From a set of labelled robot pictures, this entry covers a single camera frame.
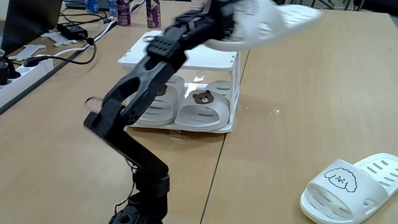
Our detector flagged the white poodle slipper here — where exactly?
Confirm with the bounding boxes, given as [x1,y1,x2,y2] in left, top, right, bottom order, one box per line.
[203,0,323,53]
[299,152,398,224]

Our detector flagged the grey bear slipper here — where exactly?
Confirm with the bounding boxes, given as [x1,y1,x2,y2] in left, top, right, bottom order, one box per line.
[174,80,231,132]
[133,74,187,126]

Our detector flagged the white two-shelf shoe rack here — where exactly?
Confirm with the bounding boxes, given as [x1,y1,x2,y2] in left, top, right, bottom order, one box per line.
[117,30,243,134]

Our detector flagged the purple drink can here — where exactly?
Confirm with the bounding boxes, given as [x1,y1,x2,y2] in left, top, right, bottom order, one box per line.
[146,0,162,29]
[116,0,132,27]

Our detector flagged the blue drink can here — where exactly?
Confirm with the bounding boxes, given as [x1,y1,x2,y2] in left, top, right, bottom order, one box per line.
[107,0,118,17]
[84,0,100,14]

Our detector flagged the dark chair base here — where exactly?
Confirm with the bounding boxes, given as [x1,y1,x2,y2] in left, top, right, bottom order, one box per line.
[310,0,366,11]

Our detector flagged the black power adapter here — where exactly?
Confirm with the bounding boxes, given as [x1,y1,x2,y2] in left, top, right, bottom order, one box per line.
[57,22,89,41]

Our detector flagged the black monitor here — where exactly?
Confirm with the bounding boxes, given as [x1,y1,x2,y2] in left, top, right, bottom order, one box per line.
[1,0,63,56]

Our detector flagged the white power strip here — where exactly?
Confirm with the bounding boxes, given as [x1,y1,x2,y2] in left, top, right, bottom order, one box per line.
[0,57,55,108]

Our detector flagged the white cable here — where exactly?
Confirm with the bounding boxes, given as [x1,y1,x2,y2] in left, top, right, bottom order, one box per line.
[35,0,147,60]

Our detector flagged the thin black cables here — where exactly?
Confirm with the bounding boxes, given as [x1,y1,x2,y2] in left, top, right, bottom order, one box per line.
[58,9,109,26]

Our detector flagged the white plastic bracket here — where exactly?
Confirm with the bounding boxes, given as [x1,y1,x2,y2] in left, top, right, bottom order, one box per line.
[40,30,78,48]
[8,44,47,62]

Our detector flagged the black plug with cable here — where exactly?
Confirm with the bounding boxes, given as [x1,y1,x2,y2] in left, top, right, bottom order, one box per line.
[23,36,98,68]

